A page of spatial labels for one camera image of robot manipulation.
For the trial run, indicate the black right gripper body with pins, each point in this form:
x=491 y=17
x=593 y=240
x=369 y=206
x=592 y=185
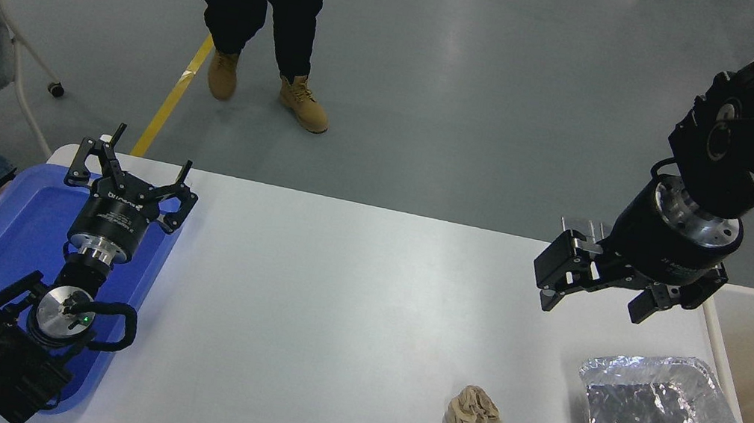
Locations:
x=658 y=248

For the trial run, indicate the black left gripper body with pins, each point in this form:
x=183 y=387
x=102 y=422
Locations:
x=114 y=219

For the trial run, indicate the clear floor plate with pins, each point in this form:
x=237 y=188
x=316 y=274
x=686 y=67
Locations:
x=606 y=228
x=575 y=224

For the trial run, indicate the yellow floor tape line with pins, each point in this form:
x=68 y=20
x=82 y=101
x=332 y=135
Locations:
x=167 y=103

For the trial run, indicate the blue plastic tray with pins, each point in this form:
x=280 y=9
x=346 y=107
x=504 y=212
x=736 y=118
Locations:
x=2 y=235

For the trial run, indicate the silver foil tray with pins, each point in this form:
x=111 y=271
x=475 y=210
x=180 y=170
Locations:
x=654 y=422

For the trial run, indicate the crumpled tan paper ball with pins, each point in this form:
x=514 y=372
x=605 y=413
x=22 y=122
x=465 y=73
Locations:
x=471 y=417

